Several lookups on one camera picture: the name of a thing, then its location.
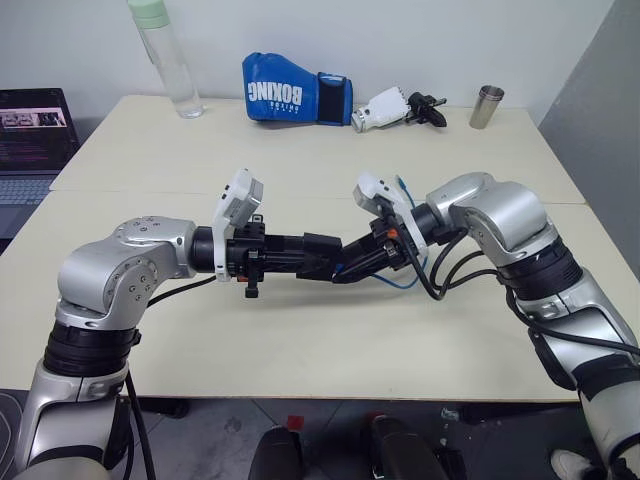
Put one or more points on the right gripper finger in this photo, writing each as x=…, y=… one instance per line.
x=357, y=249
x=357, y=272

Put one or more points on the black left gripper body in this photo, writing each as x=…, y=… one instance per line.
x=246, y=247

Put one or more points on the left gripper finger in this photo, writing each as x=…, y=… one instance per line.
x=285, y=242
x=282, y=262

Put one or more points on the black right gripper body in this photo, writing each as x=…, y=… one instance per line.
x=392, y=235

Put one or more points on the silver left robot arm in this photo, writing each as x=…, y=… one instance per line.
x=130, y=260

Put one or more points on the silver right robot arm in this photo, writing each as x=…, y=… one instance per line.
x=505, y=215

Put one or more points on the white robotic hand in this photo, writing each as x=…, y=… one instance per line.
x=382, y=110

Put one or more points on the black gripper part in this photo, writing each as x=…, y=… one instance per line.
x=427, y=112

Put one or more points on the blue boxing glove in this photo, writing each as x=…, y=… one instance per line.
x=282, y=90

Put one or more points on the steel cup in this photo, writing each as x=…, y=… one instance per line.
x=486, y=107

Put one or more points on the small red object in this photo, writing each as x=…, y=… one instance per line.
x=295, y=423

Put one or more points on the black table foot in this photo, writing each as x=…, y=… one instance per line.
x=167, y=409

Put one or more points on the dark rounded shape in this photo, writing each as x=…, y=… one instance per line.
x=277, y=455
x=400, y=450

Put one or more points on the clear bottle with green lid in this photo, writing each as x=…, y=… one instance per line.
x=175, y=70

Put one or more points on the open laptop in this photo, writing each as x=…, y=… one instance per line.
x=30, y=145

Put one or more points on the white shoe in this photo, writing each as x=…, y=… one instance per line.
x=570, y=465

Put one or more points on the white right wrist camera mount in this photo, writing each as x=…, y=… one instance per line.
x=371, y=187

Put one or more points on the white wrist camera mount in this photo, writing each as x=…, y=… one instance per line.
x=240, y=192
x=371, y=187

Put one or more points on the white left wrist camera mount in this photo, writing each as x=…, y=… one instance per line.
x=240, y=192

